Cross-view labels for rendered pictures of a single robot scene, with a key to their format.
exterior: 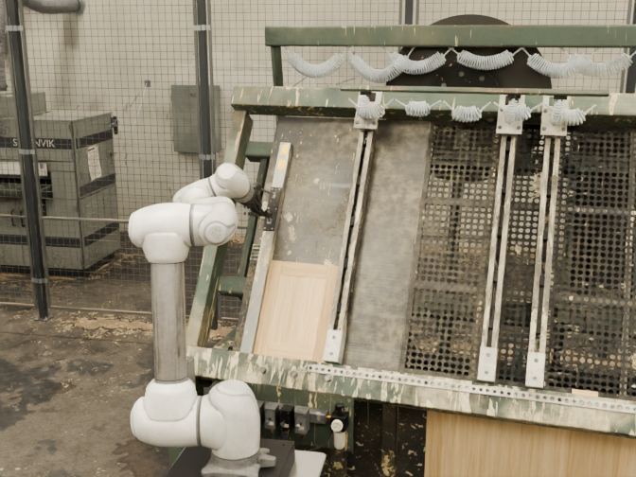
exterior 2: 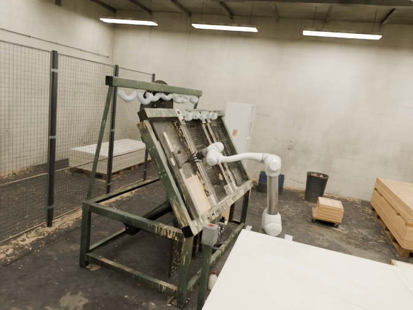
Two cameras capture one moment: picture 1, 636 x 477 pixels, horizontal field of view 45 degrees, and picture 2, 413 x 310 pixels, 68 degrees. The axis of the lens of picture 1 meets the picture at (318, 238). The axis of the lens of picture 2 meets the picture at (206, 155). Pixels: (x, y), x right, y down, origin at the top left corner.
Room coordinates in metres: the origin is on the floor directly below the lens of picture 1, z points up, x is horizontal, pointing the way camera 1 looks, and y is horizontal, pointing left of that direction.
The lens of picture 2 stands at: (2.63, 3.29, 2.12)
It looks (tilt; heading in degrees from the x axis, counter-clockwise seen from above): 11 degrees down; 275
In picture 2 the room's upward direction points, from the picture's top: 7 degrees clockwise
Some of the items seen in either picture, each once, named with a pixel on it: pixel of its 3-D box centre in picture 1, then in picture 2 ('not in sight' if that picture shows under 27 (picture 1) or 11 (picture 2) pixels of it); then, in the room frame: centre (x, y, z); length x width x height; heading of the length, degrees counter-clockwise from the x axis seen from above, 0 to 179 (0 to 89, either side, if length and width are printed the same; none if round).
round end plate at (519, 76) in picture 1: (465, 100); (159, 111); (3.70, -0.70, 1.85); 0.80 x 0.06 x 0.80; 73
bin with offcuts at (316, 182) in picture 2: not in sight; (315, 187); (0.64, -4.02, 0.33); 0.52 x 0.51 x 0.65; 79
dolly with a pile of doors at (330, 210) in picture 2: not in sight; (326, 211); (0.69, -2.71, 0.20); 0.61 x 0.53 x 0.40; 79
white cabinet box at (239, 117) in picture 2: not in sight; (235, 145); (2.64, -4.20, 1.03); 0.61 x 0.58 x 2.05; 79
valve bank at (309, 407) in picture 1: (287, 423); (217, 230); (2.69, 0.12, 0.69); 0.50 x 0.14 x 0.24; 73
